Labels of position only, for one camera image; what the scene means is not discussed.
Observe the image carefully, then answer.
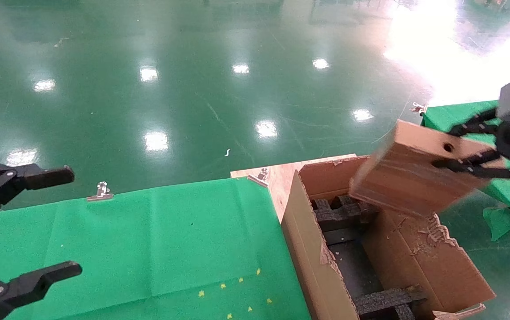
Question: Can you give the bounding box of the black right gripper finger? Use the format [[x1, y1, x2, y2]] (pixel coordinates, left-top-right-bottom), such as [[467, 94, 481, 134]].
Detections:
[[448, 108, 503, 137], [432, 148, 510, 180]]

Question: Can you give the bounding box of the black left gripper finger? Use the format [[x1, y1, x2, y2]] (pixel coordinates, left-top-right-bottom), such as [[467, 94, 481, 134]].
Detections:
[[0, 261, 83, 320], [0, 162, 76, 223]]

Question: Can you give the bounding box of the small green table cloth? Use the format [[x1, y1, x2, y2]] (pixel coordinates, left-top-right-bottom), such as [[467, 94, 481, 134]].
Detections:
[[421, 100, 510, 242]]

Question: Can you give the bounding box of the large open cardboard carton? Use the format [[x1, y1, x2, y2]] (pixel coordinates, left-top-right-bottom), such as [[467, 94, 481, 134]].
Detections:
[[280, 154, 497, 320]]

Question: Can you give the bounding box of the large green table cloth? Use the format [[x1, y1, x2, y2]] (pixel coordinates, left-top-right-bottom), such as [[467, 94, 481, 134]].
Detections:
[[0, 176, 312, 320]]

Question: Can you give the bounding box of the small brown cardboard box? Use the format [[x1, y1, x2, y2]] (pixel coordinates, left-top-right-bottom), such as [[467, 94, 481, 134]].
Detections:
[[348, 119, 505, 219]]

